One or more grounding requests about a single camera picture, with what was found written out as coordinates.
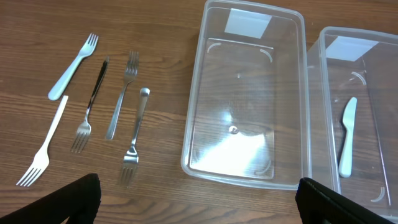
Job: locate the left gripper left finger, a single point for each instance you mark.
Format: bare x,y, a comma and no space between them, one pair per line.
77,202

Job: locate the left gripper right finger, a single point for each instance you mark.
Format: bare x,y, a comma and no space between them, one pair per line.
319,204

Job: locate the light blue plastic knife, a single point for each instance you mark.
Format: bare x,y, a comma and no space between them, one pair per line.
346,159

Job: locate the left clear plastic container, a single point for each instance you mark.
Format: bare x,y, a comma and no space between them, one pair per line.
248,119

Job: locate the clear plastic container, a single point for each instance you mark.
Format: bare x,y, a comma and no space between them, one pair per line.
248,119
345,63

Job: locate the right clear plastic container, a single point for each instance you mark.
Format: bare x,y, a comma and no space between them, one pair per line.
345,63

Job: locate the white plastic fork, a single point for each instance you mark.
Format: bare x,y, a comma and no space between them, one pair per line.
41,158

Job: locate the upright metal fork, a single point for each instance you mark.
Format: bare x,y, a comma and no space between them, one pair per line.
130,75

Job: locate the light blue plastic fork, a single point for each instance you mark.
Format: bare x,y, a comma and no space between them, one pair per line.
60,86

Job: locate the thick handled metal fork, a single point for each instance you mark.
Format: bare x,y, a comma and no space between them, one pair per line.
131,157

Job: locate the dark handled metal fork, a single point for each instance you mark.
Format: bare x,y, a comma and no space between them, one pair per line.
84,130

